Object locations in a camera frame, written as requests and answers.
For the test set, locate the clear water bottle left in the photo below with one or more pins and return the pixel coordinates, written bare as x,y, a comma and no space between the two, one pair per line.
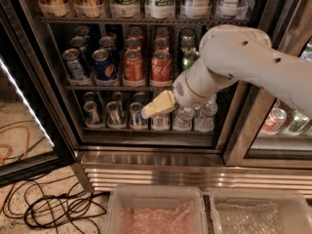
160,122

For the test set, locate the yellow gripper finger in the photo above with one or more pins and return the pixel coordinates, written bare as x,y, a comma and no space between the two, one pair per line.
163,103

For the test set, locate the red coke can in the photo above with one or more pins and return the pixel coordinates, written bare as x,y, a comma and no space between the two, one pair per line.
161,66

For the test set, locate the energy can bottom middle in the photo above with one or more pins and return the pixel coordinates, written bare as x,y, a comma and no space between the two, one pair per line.
115,120

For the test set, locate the open fridge door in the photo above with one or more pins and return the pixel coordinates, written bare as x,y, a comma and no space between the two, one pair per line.
26,122

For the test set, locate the blue pepsi can front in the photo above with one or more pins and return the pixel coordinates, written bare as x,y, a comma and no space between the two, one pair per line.
103,65

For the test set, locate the red can behind glass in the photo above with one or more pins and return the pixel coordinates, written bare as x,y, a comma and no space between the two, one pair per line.
274,121

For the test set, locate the red can second row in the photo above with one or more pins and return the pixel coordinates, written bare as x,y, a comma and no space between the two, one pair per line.
132,44
161,44

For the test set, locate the green can front left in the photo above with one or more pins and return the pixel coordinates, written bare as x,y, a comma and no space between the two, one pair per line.
188,59

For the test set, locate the clear water bottle middle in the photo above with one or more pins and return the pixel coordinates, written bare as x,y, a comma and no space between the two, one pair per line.
183,119

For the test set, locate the orange soda can front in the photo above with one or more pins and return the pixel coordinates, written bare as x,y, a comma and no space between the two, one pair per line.
133,62

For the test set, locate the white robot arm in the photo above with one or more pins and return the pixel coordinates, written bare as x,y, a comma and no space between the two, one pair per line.
229,54

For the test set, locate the red can second row right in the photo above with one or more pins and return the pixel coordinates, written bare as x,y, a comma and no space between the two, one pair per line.
161,44

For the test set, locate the red can second row left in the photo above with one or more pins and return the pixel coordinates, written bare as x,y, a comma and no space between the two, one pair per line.
132,44

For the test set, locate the left clear plastic bin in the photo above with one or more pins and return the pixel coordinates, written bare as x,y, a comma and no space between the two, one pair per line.
150,209

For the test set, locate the clear water bottle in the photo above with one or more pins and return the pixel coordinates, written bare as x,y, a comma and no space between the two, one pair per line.
183,119
160,122
205,119

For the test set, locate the clear water bottle right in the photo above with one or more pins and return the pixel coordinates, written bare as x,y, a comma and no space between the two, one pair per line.
205,119

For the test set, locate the energy can bottom right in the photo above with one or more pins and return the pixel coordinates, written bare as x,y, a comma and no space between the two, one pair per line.
136,120

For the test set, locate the dark blue can front left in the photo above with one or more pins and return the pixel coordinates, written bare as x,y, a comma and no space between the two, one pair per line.
74,64

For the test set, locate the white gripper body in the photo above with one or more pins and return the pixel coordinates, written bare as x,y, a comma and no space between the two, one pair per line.
183,91

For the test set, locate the right clear plastic bin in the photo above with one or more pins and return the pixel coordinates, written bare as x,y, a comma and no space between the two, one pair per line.
259,211

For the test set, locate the clear plastic bin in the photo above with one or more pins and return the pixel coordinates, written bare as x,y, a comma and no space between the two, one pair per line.
150,209
259,211

